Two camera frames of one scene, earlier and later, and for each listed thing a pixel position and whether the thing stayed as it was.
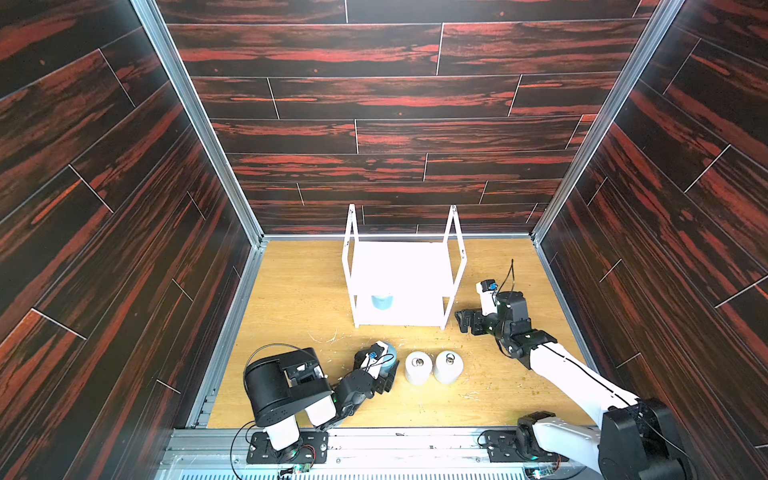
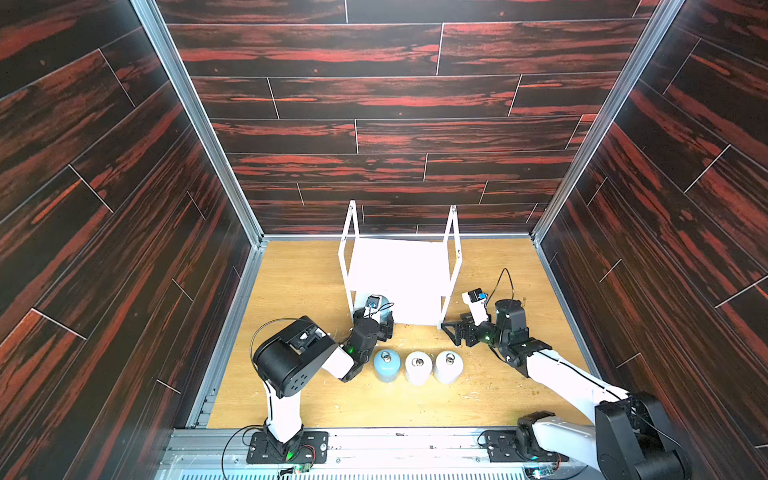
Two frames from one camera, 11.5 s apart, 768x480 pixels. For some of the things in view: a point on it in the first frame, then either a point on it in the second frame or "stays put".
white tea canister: (448, 367) stays put
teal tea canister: (391, 357) stays put
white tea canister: (418, 367) stays put
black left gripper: (383, 385) -> (384, 331)
